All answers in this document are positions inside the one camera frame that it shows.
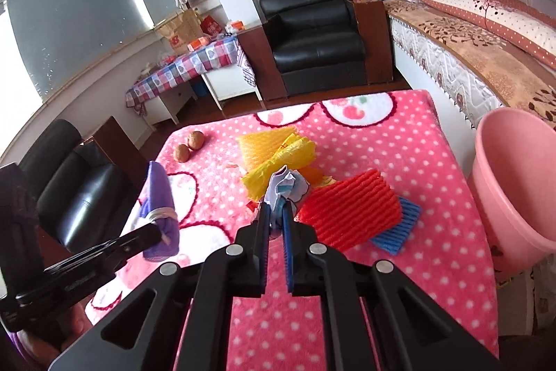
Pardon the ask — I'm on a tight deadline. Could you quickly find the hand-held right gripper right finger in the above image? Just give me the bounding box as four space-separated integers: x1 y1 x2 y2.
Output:
283 206 500 371

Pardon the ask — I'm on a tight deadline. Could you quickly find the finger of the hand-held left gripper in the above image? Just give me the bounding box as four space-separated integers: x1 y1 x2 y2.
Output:
15 225 162 311

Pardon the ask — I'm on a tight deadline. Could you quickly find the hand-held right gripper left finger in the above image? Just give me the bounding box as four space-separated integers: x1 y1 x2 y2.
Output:
50 203 271 371

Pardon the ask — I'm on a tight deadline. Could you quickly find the white paper wrapper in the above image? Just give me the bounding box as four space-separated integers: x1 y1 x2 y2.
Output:
265 165 311 215

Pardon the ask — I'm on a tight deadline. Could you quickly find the purple cloth bundle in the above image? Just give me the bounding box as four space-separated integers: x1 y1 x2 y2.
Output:
130 161 180 263

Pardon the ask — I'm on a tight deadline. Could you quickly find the red foam fruit net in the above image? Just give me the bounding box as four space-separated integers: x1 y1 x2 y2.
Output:
295 169 402 253

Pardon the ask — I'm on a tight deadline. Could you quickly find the yellow foam fruit net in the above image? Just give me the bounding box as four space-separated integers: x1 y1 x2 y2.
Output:
241 134 337 202

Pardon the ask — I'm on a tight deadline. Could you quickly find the orange foam fruit net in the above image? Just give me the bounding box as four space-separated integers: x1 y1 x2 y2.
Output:
237 126 300 172

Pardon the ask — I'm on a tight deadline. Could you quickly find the blue foam fruit net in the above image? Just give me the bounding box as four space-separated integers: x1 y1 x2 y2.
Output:
370 197 423 256

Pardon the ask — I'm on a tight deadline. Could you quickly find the pink plastic bucket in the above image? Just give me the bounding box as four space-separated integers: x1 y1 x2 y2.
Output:
467 107 556 284

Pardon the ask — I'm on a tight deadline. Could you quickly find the person's left hand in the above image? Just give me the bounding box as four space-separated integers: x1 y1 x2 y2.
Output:
22 293 94 356

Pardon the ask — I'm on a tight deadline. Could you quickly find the black leather armchair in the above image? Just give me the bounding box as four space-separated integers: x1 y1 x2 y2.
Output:
237 0 394 101
0 116 146 254

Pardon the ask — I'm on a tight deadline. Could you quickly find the pink polka dot blanket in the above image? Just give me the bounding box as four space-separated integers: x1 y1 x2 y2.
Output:
84 89 500 371

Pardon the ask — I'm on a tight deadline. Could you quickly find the white desk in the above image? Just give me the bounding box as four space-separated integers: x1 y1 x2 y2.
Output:
143 62 263 126

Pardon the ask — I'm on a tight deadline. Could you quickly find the checkered tablecloth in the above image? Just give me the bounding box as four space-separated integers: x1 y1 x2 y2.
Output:
125 36 255 117

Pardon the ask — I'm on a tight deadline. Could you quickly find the brown paper bag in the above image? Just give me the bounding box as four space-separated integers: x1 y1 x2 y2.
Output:
156 10 205 52

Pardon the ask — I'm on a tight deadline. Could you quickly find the brown floral bedspread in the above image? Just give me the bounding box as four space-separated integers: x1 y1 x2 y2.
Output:
384 0 556 128

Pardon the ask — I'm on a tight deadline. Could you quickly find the white pink floral quilt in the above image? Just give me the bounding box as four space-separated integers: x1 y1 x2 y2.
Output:
395 0 556 70

